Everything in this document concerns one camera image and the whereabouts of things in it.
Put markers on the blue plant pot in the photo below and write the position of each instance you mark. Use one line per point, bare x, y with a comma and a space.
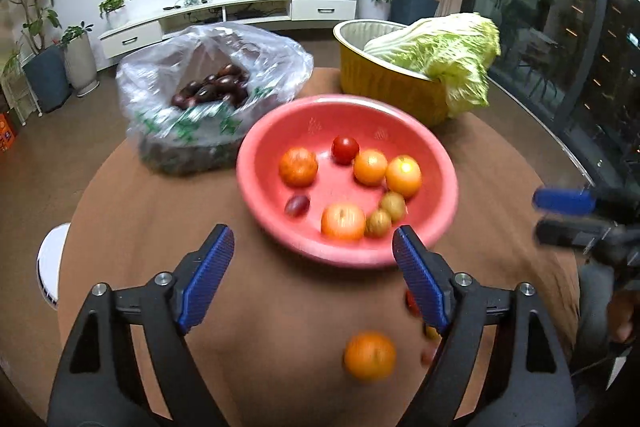
47, 77
412, 7

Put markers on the small trailing green plant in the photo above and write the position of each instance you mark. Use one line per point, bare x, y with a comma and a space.
11, 62

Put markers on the small white plant pot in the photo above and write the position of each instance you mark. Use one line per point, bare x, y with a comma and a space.
117, 20

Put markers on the white television cabinet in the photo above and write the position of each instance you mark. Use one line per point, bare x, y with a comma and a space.
320, 9

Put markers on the orange tomato front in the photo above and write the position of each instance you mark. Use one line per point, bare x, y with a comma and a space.
343, 222

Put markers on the person's right leg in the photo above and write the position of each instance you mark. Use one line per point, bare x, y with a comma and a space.
592, 307

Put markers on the yellow metal bowl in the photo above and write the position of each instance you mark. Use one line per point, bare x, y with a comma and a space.
380, 77

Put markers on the clear plastic bag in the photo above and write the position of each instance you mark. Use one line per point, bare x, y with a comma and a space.
270, 57

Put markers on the red plastic bowl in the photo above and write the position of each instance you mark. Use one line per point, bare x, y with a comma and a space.
310, 127

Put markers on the white ribbed plant pot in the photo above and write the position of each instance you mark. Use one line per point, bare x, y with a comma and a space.
80, 62

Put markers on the red tomato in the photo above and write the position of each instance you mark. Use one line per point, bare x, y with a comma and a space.
411, 302
345, 149

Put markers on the dark red orange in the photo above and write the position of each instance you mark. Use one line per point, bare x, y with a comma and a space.
298, 166

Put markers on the two green-brown small fruits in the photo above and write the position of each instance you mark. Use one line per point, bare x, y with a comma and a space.
393, 205

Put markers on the person's right hand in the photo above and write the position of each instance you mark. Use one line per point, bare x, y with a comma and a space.
624, 314

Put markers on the white round stool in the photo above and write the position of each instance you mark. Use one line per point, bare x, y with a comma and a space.
50, 267

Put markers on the napa cabbage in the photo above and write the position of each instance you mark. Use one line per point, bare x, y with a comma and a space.
445, 52

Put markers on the glass sliding door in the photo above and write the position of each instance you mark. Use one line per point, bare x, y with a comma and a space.
550, 32

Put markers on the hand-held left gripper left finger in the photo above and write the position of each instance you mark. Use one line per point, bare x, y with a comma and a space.
212, 272

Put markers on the pile of dark plums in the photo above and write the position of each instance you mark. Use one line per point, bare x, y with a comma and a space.
215, 87

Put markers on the dark purple date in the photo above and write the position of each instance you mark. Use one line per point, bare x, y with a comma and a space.
297, 205

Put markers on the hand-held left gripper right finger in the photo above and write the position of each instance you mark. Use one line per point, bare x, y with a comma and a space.
417, 277

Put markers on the tall white plant pot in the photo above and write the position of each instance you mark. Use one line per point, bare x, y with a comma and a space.
375, 10

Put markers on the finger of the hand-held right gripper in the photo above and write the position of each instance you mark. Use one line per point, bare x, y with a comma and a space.
562, 200
565, 232

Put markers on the orange printed box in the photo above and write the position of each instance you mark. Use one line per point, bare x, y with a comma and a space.
5, 132

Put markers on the orange tomato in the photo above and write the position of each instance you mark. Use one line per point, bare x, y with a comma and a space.
370, 167
403, 176
343, 222

